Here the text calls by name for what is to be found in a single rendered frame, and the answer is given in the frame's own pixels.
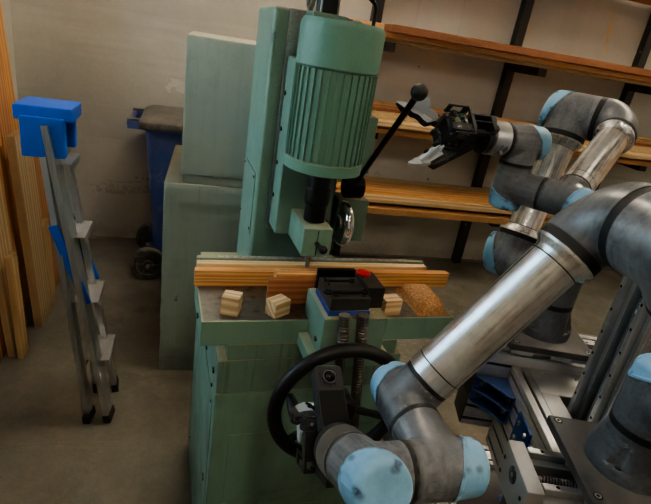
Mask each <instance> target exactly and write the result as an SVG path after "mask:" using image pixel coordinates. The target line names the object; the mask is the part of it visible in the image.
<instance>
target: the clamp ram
mask: <svg viewBox="0 0 651 504"><path fill-rule="evenodd" d="M355 274H356V270H355V269H354V268H317V274H316V280H315V286H314V288H318V282H319V277H324V276H326V277H355Z"/></svg>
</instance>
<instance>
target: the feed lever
mask: <svg viewBox="0 0 651 504"><path fill-rule="evenodd" d="M410 94H411V97H412V98H411V99H410V100H409V102H408V103H407V105H406V106H405V108H404V109H403V111H402V112H401V113H400V115H399V116H398V118H397V119H396V121H395V122H394V124H393V125H392V126H391V128H390V129H389V131H388V132H387V134H386V135H385V137H384V138H383V140H382V141H381V142H380V144H379V145H378V147H377V148H376V150H375V151H374V153H373V154H372V155H371V157H370V158H369V160H368V161H367V163H366V164H365V166H364V167H363V168H362V170H361V172H360V175H359V176H358V177H355V178H350V179H342V181H341V194H342V196H343V197H344V198H358V199H361V198H362V197H363V196H364V193H365V189H366V183H365V179H364V178H363V177H364V175H365V174H366V172H367V171H368V170H369V168H370V167H371V165H372V164H373V163H374V161H375V160H376V158H377V157H378V156H379V154H380V153H381V151H382V150H383V149H384V147H385V146H386V144H387V143H388V142H389V140H390V139H391V137H392V136H393V135H394V133H395V132H396V130H397V129H398V128H399V126H400V125H401V123H402V122H403V121H404V119H405V118H406V116H407V115H408V114H409V112H410V111H411V109H412V108H413V107H414V105H415V104H416V102H417V101H418V102H419V101H423V100H424V99H425V98H426V97H427V95H428V88H427V87H426V86H425V85H424V84H422V83H418V84H415V85H414V86H413V87H412V88H411V92H410Z"/></svg>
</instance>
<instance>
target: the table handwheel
mask: <svg viewBox="0 0 651 504"><path fill-rule="evenodd" d="M344 358H364V359H368V360H371V361H374V362H376V363H378V364H380V365H381V366H382V365H386V364H389V362H393V361H397V360H396V359H395V358H394V357H393V356H392V355H390V354H389V353H388V352H386V351H385V350H383V349H381V348H378V347H376V346H373V345H369V344H363V343H342V344H336V345H332V346H328V347H325V348H322V349H320V350H317V351H315V352H313V353H311V354H309V355H307V356H306V357H304V358H303V359H301V360H300V361H298V362H297V363H296V364H295V365H293V366H292V367H291V368H290V369H289V370H288V371H287V372H286V373H285V374H284V375H283V377H282V378H281V379H280V381H279V382H278V383H277V385H276V387H275V388H274V390H273V392H272V395H271V397H270V400H269V403H268V409H267V424H268V428H269V432H270V434H271V437H272V438H273V440H274V442H275V443H276V444H277V445H278V446H279V448H280V449H282V450H283V451H284V452H285V453H287V454H288V455H290V456H292V457H294V458H296V448H299V450H300V451H301V452H302V445H301V444H299V443H297V442H295V441H296V440H297V430H295V431H293V432H292V433H290V434H289V435H288V434H287V433H286V431H285V430H284V427H283V424H282V408H283V405H284V402H285V400H286V396H287V395H288V394H289V392H290V391H291V389H292V388H293V387H294V386H295V385H296V383H297V382H298V381H299V380H300V379H302V378H303V377H304V376H305V375H306V374H308V373H309V372H311V371H312V370H314V368H315V367H316V366H318V365H323V364H326V363H328V362H331V361H335V365H337V366H339V367H340V368H341V371H342V377H343V365H344ZM344 389H345V395H346V401H347V407H348V413H349V419H350V420H351V419H352V418H353V417H354V415H355V414H358V415H363V416H368V417H372V418H376V419H380V422H379V423H378V424H377V425H376V426H375V427H374V428H373V429H371V430H370V431H369V432H368V433H366V434H365V435H367V436H368V437H370V438H371V439H372V440H374V441H380V440H381V439H382V438H383V437H385V436H386V435H387V434H388V432H389V431H388V429H387V427H386V424H385V422H384V420H383V418H382V416H381V414H380V413H379V412H378V411H377V410H372V409H368V408H365V407H362V406H358V405H356V404H355V402H354V400H353V398H352V396H351V394H350V392H349V390H348V389H346V388H344Z"/></svg>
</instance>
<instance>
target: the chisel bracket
mask: <svg viewBox="0 0 651 504"><path fill-rule="evenodd" d="M303 216H304V209H295V208H293V209H291V215H290V222H289V230H288V234H289V236H290V238H291V239H292V241H293V243H294V245H295V246H296V248H297V250H298V252H299V254H300V255H301V256H324V257H328V256H329V251H330V245H331V239H332V234H333V229H332V228H331V227H330V225H329V224H328V223H327V222H326V220H325V221H324V222H323V223H311V222H308V221H306V220H304V219H303ZM316 241H318V242H319V243H320V244H321V245H322V246H326V247H327V248H328V252H327V253H326V254H324V255H322V254H320V252H319V248H318V247H317V246H316V245H315V242H316Z"/></svg>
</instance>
